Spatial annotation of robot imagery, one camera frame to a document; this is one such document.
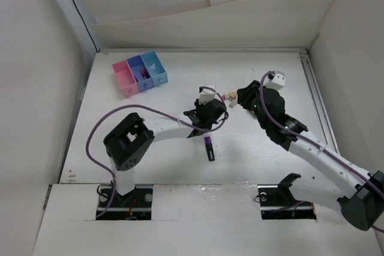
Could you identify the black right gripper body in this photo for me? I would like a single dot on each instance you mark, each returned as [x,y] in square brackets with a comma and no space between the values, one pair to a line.
[249,101]

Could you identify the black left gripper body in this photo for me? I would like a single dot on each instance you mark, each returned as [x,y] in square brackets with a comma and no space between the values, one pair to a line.
[198,106]

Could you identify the purple capped black highlighter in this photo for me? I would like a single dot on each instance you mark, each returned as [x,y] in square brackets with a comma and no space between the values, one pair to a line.
[209,148]

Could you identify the red transparent pen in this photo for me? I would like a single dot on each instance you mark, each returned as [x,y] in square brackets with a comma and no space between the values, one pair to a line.
[144,73]
[138,74]

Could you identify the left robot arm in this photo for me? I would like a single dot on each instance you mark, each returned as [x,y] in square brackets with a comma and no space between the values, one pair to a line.
[127,143]

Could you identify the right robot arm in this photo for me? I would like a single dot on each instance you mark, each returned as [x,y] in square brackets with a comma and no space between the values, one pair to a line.
[360,193]

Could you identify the dirty white eraser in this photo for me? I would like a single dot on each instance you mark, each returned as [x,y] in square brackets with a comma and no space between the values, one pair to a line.
[233,104]

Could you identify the blue drawer container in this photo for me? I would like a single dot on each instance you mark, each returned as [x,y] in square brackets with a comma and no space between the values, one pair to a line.
[155,68]

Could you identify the purple drawer container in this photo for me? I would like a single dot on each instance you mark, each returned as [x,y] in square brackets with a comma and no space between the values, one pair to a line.
[137,61]

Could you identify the pink drawer container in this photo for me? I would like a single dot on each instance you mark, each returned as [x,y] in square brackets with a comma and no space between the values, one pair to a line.
[126,81]

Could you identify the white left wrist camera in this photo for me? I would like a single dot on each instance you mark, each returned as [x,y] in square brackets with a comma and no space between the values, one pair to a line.
[206,94]

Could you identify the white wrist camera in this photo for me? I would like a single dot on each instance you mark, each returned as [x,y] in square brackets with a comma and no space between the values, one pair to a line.
[276,80]
[206,94]

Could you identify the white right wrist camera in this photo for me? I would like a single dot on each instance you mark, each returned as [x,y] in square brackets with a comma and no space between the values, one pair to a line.
[276,80]

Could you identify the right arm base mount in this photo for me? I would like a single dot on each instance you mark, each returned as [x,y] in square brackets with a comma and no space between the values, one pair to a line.
[277,202]

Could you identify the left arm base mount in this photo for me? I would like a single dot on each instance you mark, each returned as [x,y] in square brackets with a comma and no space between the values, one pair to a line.
[135,206]

